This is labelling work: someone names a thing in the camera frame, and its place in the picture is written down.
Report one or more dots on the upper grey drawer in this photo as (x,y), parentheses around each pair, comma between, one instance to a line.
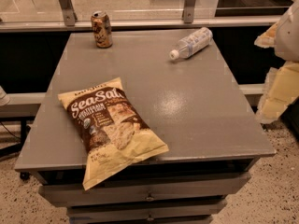
(176,188)

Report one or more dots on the grey drawer cabinet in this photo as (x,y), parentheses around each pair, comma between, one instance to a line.
(195,106)

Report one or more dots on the left metal railing post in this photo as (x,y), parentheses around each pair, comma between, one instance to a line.
(68,11)

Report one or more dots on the clear plastic water bottle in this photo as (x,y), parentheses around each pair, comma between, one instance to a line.
(190,44)

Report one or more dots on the grey side bench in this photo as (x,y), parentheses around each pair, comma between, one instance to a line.
(18,105)

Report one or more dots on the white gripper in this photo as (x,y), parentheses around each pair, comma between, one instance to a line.
(288,36)

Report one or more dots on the lower grey drawer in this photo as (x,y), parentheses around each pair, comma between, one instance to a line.
(146,212)

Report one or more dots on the brown soda can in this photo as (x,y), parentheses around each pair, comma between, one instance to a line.
(101,29)

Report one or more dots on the brown sea salt chip bag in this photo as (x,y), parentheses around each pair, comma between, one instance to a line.
(113,133)

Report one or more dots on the grey drawer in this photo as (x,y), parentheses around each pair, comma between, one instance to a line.
(176,188)
(146,212)

